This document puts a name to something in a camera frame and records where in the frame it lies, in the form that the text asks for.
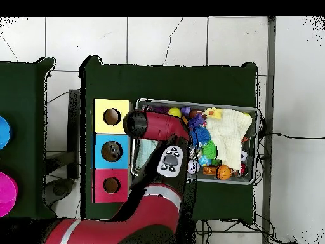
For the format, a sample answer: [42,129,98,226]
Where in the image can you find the mint green waffle cloth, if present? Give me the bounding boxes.
[135,139,159,171]

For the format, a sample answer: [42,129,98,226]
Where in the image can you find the wooden box with three holes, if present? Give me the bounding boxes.
[92,98,133,203]

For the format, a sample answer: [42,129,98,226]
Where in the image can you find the clear mesh bin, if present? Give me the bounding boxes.
[131,98,261,185]

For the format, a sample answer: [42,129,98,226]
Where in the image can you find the yellow smooth ball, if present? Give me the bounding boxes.
[168,107,183,118]

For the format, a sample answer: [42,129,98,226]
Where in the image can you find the purple plastic building block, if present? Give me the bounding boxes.
[188,114,206,128]

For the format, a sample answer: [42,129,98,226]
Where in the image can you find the blue rubber koosh ball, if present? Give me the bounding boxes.
[190,126,212,147]

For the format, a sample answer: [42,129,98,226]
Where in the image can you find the white toy baseball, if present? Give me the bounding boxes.
[187,159,201,175]

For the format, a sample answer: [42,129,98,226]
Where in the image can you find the green rubber koosh ball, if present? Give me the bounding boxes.
[201,139,218,160]

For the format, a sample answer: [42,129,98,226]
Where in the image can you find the dark green table cloth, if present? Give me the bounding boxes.
[0,57,57,220]
[79,55,260,224]

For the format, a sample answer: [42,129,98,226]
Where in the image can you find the yellow plush duck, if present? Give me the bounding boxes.
[204,107,224,120]

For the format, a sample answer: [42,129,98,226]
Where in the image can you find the cream waffle cloth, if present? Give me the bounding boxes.
[205,108,253,170]

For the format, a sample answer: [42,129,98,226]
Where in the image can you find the orange toy basketball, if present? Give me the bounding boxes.
[216,164,233,180]

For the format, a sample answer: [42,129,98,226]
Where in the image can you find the blue round disc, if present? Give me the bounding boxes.
[0,116,12,150]

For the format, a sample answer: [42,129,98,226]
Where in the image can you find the magenta round disc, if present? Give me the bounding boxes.
[0,171,18,218]

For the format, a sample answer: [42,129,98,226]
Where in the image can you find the black cable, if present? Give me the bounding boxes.
[261,132,325,140]

